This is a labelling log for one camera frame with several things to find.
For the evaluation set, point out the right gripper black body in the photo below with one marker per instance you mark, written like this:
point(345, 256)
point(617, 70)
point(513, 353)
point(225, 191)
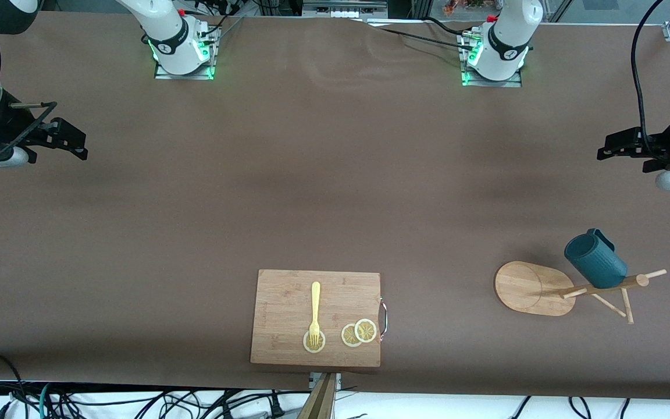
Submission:
point(4, 123)

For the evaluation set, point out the brown table cover mat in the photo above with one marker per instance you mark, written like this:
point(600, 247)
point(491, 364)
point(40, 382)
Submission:
point(312, 145)

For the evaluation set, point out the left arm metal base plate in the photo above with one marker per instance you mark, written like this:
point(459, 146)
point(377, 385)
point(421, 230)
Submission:
point(512, 81)

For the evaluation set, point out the wooden post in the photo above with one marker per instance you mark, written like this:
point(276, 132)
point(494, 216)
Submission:
point(319, 401)

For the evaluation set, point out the left white Franka arm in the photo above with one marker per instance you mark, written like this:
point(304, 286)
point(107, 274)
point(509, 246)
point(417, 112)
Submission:
point(506, 41)

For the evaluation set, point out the wooden mug rack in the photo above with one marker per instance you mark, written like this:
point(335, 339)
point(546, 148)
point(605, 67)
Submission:
point(524, 288)

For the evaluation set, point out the lemon slice under fork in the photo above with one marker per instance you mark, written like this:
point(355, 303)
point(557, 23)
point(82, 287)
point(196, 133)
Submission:
point(307, 344)

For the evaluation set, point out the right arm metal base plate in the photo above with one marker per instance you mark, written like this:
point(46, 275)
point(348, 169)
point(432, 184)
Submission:
point(163, 73)

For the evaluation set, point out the right white Franka arm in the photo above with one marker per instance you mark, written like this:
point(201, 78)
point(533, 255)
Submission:
point(166, 35)

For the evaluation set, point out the teal mug with yellow interior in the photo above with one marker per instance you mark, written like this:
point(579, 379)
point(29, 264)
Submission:
point(597, 262)

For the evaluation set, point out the yellow plastic fork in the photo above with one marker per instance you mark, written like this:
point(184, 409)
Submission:
point(315, 302)

